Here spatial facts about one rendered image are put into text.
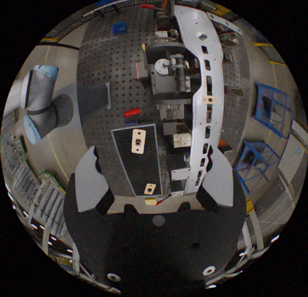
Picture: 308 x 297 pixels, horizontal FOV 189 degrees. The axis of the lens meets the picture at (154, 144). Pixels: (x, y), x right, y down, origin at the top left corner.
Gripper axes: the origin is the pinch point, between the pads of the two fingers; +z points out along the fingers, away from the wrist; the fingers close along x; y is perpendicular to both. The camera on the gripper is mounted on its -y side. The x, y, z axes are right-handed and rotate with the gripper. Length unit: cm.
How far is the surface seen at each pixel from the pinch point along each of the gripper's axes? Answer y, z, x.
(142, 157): 17.0, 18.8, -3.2
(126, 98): 1, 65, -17
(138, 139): 9.7, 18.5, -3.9
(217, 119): 6.4, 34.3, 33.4
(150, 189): 34.7, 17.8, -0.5
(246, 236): 309, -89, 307
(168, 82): -7.5, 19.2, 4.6
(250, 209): 473, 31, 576
